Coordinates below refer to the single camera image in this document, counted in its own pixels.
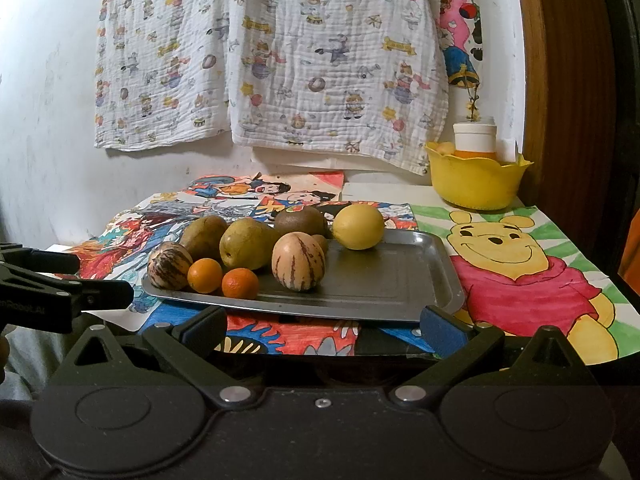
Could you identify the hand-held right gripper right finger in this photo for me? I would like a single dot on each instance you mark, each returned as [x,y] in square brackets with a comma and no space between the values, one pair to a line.
[440,334]

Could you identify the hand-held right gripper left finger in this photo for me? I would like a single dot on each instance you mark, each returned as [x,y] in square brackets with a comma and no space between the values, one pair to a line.
[205,328]

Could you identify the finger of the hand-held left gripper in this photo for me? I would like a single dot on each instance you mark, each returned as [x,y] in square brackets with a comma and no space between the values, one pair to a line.
[50,260]
[107,295]

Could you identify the small orange tangerine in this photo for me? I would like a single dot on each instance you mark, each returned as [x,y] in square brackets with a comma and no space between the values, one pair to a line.
[240,283]
[205,275]

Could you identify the small striped pepino melon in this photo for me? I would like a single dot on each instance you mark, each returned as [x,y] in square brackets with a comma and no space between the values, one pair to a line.
[169,265]

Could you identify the metal tray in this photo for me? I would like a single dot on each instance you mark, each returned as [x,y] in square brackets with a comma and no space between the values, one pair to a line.
[390,280]

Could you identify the brown pear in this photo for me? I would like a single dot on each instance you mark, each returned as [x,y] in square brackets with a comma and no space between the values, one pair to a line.
[204,236]

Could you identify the green pear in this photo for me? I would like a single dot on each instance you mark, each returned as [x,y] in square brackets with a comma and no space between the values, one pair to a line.
[247,244]

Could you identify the large striped pepino melon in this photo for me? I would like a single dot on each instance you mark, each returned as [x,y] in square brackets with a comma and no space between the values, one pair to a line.
[298,261]

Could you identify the yellow lemon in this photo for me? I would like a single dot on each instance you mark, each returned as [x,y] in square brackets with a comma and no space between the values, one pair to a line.
[359,226]

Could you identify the brown kiwi with sticker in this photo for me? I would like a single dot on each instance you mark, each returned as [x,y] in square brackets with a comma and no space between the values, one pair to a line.
[300,220]

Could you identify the small brown round fruit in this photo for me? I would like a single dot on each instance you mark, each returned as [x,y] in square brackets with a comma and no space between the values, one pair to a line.
[322,243]

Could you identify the person's left hand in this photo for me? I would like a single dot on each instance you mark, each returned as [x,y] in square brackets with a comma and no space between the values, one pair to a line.
[3,360]

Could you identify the grey trousers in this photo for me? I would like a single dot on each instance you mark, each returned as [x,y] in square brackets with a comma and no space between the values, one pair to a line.
[30,365]

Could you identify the yellow bear drawing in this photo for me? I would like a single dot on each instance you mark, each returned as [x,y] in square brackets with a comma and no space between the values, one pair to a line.
[525,280]

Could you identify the yellow plastic bowl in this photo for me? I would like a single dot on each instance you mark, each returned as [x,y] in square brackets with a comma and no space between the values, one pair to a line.
[475,180]

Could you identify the pale yellow fruit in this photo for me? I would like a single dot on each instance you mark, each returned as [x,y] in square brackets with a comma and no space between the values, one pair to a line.
[445,148]

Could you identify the white card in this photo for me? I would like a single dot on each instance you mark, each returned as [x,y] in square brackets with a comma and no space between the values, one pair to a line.
[508,152]

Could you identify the white jar with orange label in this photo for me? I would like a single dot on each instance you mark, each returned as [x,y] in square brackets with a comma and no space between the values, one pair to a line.
[475,137]

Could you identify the orange cloth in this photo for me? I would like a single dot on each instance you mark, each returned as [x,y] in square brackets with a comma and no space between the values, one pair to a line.
[631,245]

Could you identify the printed white muslin blanket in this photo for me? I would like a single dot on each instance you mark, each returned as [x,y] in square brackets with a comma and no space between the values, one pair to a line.
[160,60]
[340,60]

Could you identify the dry twig with buds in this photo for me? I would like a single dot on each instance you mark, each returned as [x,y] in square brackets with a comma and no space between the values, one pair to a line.
[472,100]

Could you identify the wooden door frame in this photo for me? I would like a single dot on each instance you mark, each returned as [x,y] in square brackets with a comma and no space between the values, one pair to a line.
[565,110]

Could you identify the wall poster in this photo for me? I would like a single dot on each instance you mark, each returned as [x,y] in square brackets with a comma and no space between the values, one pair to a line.
[457,35]

